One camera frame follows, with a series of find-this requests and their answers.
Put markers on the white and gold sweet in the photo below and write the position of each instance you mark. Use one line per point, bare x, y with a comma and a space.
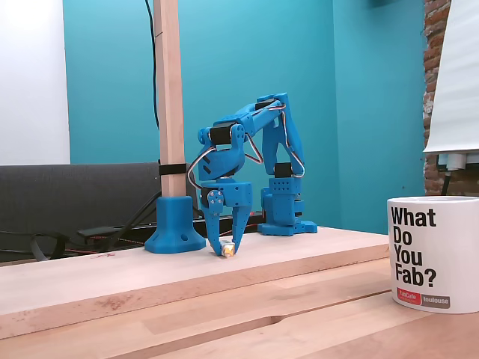
227, 250

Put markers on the white printed mug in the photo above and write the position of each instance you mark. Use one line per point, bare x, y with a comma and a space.
456, 243

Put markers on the black power strip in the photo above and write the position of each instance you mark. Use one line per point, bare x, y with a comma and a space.
258, 217

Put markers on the black flat device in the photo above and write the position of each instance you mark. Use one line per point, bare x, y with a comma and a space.
95, 233

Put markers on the dark grey sofa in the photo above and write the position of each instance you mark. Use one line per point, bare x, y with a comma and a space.
75, 194

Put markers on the flip chart marker tray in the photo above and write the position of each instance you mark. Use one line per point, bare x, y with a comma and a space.
458, 161

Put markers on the white board panel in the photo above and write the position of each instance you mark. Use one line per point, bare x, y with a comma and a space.
31, 75

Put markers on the white flip chart paper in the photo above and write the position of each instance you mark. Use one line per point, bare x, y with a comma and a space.
458, 75

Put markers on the blue post base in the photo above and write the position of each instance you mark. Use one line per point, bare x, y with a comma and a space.
174, 224

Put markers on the wooden post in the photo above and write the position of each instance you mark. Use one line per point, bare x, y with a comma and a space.
168, 93

